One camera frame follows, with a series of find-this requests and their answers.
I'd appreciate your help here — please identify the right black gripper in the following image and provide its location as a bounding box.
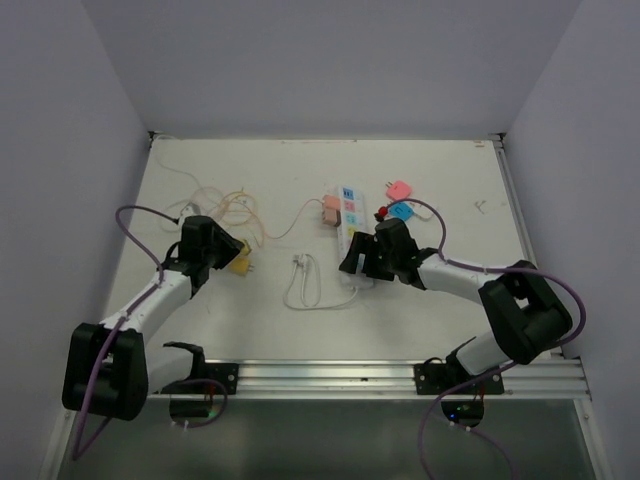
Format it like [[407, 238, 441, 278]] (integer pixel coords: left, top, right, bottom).
[[341, 232, 398, 282]]

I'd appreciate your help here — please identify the yellow olive USB charger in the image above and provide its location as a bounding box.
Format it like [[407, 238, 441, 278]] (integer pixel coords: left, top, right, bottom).
[[228, 256, 254, 277]]

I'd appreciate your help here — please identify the blue plug adapter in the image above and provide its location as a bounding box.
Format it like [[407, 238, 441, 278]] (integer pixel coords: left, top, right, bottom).
[[388, 202, 414, 222]]

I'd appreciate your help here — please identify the beige brown USB charger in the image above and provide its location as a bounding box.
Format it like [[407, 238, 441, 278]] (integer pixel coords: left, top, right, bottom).
[[322, 209, 341, 228]]

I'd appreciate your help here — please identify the salmon pink USB charger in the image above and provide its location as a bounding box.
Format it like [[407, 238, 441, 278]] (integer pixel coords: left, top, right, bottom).
[[322, 195, 341, 211]]

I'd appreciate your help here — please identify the white plug adapter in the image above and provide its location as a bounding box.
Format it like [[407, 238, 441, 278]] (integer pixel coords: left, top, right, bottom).
[[413, 204, 434, 221]]

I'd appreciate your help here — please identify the pink plug adapter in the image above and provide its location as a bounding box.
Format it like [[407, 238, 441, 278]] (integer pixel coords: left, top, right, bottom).
[[385, 180, 413, 201]]

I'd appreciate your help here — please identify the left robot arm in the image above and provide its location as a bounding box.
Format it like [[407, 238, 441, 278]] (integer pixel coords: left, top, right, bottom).
[[62, 215, 245, 421]]

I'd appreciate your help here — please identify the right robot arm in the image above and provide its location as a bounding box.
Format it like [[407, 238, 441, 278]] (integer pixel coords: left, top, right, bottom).
[[339, 219, 573, 393]]

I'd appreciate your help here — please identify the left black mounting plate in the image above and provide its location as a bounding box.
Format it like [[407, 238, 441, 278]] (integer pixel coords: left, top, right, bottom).
[[159, 360, 240, 397]]

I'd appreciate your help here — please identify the black mounting plate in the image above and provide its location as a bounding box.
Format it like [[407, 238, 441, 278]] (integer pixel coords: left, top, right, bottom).
[[413, 357, 505, 395], [159, 360, 240, 397]]

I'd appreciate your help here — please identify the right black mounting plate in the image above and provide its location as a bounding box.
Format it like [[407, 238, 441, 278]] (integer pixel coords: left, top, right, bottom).
[[413, 357, 505, 395]]

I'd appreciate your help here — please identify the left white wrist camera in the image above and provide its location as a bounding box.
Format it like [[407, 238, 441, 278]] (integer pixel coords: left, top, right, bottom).
[[179, 202, 202, 221]]

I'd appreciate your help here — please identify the yellow charging cable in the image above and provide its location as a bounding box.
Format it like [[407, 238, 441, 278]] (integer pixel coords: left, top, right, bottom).
[[219, 189, 269, 249]]

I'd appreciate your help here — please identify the power strip white cord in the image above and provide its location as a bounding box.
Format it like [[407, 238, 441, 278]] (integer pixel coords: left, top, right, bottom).
[[282, 252, 364, 311]]

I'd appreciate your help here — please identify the pink charging cable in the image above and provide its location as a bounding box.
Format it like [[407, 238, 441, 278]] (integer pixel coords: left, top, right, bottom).
[[192, 185, 326, 241]]

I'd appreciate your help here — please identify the right side aluminium rail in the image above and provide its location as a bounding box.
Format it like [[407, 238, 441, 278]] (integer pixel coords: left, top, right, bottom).
[[489, 131, 566, 359]]

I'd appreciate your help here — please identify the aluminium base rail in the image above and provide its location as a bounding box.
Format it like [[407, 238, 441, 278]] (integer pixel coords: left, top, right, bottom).
[[144, 357, 591, 401]]

